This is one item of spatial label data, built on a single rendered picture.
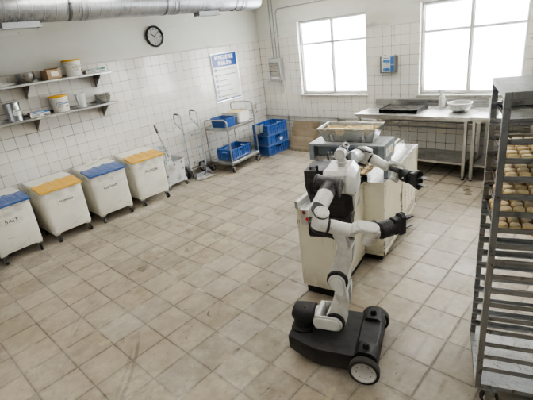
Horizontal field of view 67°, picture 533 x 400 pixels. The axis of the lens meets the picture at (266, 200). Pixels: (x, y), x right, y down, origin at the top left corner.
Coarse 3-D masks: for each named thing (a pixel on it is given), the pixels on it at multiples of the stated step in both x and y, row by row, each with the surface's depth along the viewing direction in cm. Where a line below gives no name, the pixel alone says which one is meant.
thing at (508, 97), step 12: (504, 96) 172; (504, 108) 174; (504, 120) 176; (504, 132) 177; (504, 144) 179; (504, 156) 181; (492, 216) 194; (492, 228) 196; (492, 240) 198; (492, 252) 201; (492, 264) 203; (492, 276) 205; (480, 336) 221; (480, 348) 224; (480, 360) 227; (480, 372) 230; (480, 384) 233
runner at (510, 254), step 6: (480, 252) 248; (486, 252) 247; (498, 252) 244; (504, 252) 243; (510, 252) 241; (516, 252) 240; (522, 252) 239; (528, 252) 237; (522, 258) 238; (528, 258) 237
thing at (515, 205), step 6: (492, 186) 229; (504, 204) 201; (510, 204) 205; (516, 204) 200; (522, 204) 200; (528, 204) 198; (504, 210) 196; (510, 210) 196; (516, 210) 195; (522, 210) 193; (528, 210) 193
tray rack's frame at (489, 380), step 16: (496, 80) 202; (512, 80) 197; (528, 80) 191; (512, 96) 171; (528, 96) 169; (496, 336) 266; (496, 352) 253; (512, 352) 251; (512, 368) 240; (528, 368) 239; (496, 384) 232; (512, 384) 230; (528, 384) 229
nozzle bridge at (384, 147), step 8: (312, 144) 378; (320, 144) 374; (328, 144) 369; (336, 144) 365; (352, 144) 358; (360, 144) 355; (368, 144) 352; (376, 144) 349; (384, 144) 346; (392, 144) 363; (312, 152) 382; (320, 152) 386; (376, 152) 357; (384, 152) 345; (392, 152) 366; (320, 160) 398; (384, 176) 364
